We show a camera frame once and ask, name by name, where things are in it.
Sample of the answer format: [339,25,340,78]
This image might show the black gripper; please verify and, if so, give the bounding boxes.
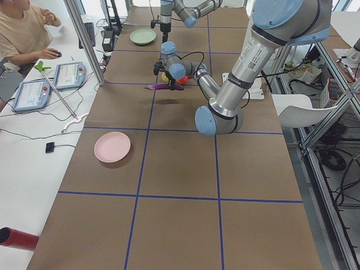
[153,58,176,91]
[150,19,172,43]

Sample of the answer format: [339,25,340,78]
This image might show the yellow pink peach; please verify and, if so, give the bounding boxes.
[161,73,169,83]

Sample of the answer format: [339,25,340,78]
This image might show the purple eggplant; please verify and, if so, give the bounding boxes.
[145,83,184,91]

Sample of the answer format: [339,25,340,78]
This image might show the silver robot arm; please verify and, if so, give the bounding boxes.
[150,0,223,43]
[154,0,332,136]

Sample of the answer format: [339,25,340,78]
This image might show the light green plate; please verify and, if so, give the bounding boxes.
[129,29,156,46]

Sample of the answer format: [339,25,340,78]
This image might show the black power adapter box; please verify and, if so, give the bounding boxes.
[102,31,115,52]

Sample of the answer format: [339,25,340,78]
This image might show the black keyboard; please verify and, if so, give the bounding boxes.
[83,22,96,47]

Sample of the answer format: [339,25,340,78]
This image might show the pink plate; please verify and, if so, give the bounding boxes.
[93,132,131,163]

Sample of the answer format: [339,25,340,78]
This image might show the far teach pendant tablet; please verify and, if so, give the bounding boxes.
[53,61,86,90]

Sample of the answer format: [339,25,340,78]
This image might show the teach pendant tablet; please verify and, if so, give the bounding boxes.
[12,79,51,113]
[53,61,86,90]

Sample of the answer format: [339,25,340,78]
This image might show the white plastic chair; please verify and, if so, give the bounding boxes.
[272,94,338,128]

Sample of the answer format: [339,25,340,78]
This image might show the reacher grabber stick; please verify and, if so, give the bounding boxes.
[34,61,89,134]

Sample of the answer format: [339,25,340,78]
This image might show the small black box device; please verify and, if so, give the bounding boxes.
[45,142,55,154]

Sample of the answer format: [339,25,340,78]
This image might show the near teach pendant tablet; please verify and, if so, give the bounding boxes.
[12,79,51,113]

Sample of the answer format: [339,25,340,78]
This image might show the cardboard box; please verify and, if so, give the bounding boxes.
[301,66,322,83]

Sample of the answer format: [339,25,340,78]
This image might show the seated person beige shirt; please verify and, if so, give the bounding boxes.
[1,1,61,75]

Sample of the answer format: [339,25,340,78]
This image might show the white red basket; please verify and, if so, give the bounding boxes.
[320,77,344,108]

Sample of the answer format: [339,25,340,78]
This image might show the red cylinder bottle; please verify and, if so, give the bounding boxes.
[1,227,39,251]

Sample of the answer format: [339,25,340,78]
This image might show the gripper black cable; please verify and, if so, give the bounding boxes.
[179,51,206,74]

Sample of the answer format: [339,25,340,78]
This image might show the aluminium frame post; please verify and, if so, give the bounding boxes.
[64,0,105,86]

